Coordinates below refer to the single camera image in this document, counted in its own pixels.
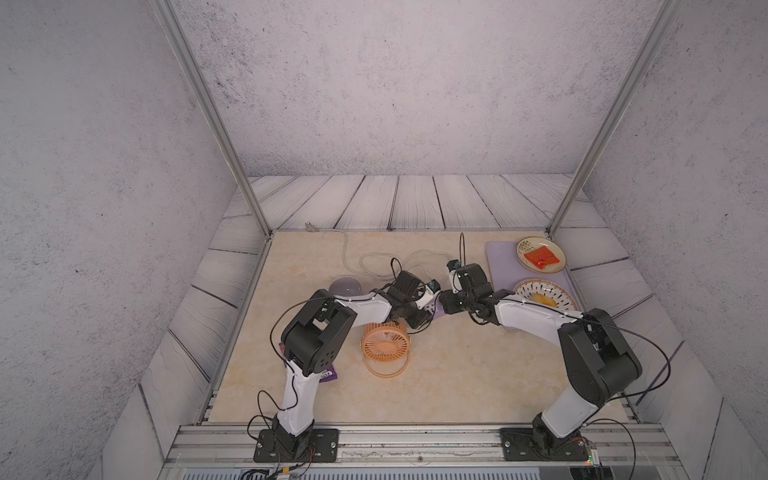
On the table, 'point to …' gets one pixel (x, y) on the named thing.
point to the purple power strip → (436, 309)
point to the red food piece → (541, 257)
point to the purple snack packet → (326, 376)
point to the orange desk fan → (386, 349)
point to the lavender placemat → (506, 270)
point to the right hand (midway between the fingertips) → (447, 295)
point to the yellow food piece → (544, 299)
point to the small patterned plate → (530, 243)
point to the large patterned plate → (554, 290)
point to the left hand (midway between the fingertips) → (431, 314)
